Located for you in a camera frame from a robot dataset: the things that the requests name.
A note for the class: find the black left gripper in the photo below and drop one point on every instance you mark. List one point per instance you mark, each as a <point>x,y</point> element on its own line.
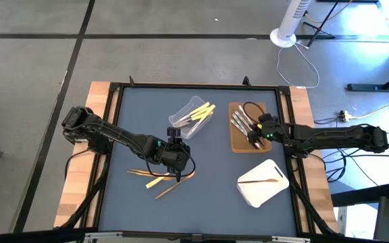
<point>176,158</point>

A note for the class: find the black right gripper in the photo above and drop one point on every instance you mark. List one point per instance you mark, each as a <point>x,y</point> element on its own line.
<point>270,128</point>

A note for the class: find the silver metal table knife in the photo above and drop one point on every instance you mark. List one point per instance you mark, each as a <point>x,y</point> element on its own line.
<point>245,114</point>

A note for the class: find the clear plastic bin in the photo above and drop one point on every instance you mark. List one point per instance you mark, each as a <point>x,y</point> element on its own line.
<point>194,130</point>

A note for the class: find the white plastic bin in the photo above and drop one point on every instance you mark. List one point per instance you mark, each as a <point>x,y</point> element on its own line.
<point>265,195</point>

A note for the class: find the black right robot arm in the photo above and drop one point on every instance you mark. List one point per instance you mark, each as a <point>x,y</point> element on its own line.
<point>333,136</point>

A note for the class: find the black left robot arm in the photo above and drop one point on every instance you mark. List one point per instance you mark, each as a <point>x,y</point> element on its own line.
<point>123,135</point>

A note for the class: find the brown wooden bin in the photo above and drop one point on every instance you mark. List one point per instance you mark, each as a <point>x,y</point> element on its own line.
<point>241,145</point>

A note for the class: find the grey-blue table mat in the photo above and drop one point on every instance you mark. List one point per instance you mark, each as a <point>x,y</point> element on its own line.
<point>208,216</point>

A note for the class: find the white power strip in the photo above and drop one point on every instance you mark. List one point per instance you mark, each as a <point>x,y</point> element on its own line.
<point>344,116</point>

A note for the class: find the black beam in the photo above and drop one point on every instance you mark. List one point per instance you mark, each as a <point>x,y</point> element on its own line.
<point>363,195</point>

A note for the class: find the white tower fan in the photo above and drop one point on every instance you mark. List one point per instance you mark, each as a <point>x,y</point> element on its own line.
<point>290,20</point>

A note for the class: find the black desk leg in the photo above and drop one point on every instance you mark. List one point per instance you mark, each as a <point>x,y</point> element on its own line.
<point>377,87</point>

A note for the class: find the black tripod stand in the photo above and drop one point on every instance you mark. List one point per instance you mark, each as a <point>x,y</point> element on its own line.
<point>319,24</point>

